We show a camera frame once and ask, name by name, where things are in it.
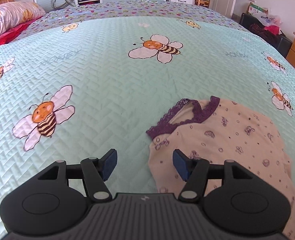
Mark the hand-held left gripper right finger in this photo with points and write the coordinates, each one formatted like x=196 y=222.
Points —
x=180 y=165

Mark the green cardboard box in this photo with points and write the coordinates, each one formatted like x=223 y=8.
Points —
x=257 y=8

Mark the green bee-print quilt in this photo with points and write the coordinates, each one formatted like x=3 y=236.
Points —
x=107 y=80

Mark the plastic bags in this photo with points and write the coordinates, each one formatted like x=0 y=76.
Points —
x=268 y=22

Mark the cream printed shirt purple lace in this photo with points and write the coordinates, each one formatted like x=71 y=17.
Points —
x=237 y=135

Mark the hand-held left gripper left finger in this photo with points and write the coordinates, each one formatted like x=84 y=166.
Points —
x=111 y=163

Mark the black armchair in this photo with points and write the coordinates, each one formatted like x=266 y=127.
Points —
x=267 y=36

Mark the pink floral rolled duvet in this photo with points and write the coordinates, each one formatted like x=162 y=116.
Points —
x=10 y=17

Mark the red blanket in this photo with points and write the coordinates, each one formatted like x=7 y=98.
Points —
x=10 y=36

